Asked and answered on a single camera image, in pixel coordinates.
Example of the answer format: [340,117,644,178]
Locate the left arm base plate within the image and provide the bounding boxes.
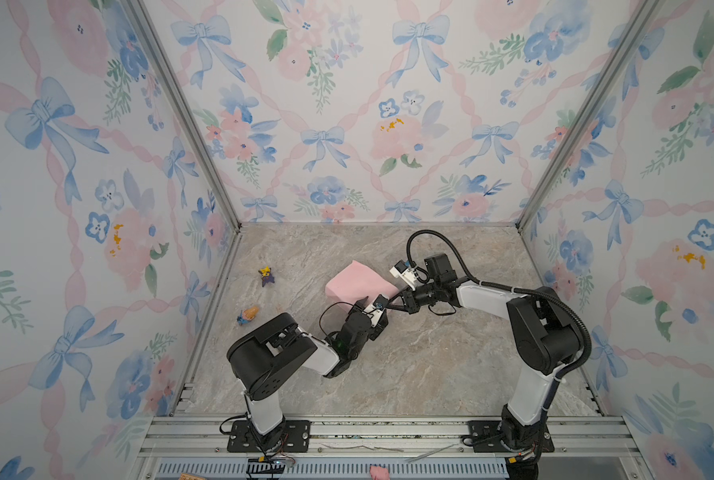
[226,420,311,456]

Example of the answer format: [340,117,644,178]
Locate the yellow purple toy figure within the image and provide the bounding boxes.
[258,267,275,287]

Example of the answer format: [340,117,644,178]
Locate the orange toy figure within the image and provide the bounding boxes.
[236,305,260,325]

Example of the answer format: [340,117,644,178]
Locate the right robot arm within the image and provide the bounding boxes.
[390,254,591,452]

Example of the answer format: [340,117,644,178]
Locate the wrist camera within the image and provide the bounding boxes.
[363,294,388,328]
[390,261,429,290]

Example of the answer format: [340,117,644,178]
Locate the pink object on rail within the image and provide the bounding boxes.
[369,465,391,480]

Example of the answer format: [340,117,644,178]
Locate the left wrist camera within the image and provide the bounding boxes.
[363,294,388,328]

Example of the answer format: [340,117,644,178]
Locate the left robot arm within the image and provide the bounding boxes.
[226,295,389,456]

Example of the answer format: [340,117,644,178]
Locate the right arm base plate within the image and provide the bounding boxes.
[461,420,555,454]

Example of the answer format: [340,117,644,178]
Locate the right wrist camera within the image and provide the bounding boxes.
[390,261,429,290]

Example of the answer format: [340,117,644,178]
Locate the purple wrapping paper sheet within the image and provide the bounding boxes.
[325,261,399,309]

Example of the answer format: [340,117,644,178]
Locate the aluminium rail frame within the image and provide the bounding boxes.
[128,415,654,479]

